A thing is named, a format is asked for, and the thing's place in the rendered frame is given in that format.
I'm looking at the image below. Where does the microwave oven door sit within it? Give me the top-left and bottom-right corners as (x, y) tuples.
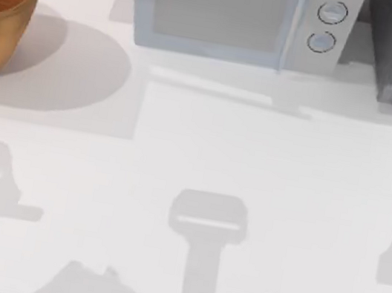
(118, 0), (313, 76)

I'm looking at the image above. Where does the pale microwave oven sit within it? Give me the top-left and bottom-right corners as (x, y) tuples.
(117, 0), (367, 85)

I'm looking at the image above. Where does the round microwave knob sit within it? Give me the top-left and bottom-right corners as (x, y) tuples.
(316, 0), (351, 28)
(304, 27), (339, 56)

